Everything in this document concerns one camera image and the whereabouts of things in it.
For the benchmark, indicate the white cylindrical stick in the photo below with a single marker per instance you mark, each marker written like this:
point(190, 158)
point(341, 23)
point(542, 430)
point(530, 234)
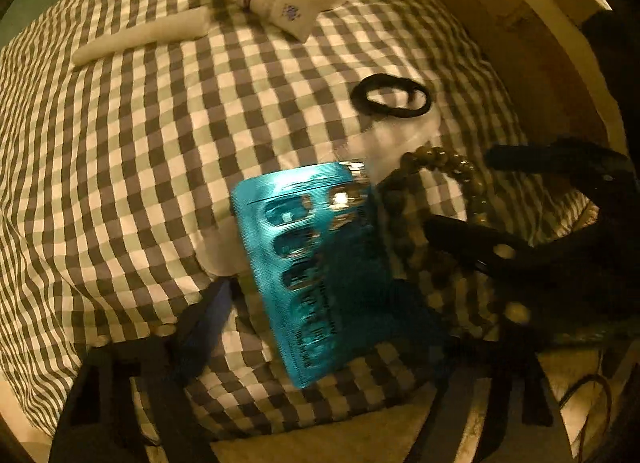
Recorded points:
point(184, 26)

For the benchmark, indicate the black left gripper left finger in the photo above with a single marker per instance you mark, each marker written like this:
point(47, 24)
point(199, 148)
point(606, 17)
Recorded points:
point(99, 423)

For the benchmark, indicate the teal blister pill pack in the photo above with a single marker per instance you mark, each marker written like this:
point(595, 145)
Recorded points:
point(319, 263)

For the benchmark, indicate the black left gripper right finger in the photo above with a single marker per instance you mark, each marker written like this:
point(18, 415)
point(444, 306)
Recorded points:
point(522, 420)

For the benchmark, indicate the cardboard storage box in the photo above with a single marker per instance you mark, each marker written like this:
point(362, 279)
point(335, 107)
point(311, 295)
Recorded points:
point(547, 65)

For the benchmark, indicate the grey white checkered cloth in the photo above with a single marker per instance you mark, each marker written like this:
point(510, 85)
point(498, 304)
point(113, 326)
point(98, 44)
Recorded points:
point(111, 174)

